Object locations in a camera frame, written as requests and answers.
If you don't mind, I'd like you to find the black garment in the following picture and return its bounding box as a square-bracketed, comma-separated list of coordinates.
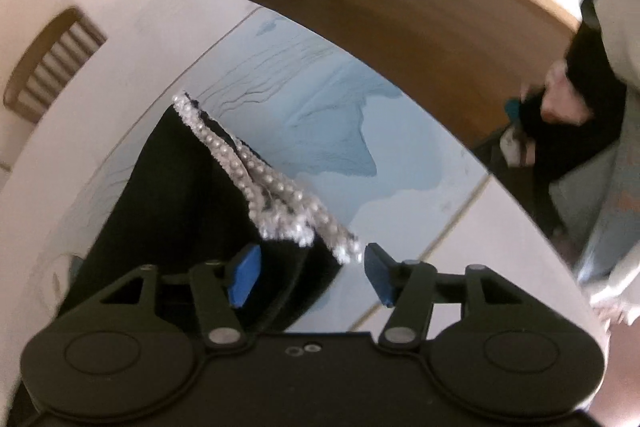
[58, 92, 363, 333]

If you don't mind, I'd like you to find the person in grey clothes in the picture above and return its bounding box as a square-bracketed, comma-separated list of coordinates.
[502, 0, 640, 327]

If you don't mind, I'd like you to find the wooden dining chair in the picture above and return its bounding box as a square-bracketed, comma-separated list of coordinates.
[3, 6, 106, 124]

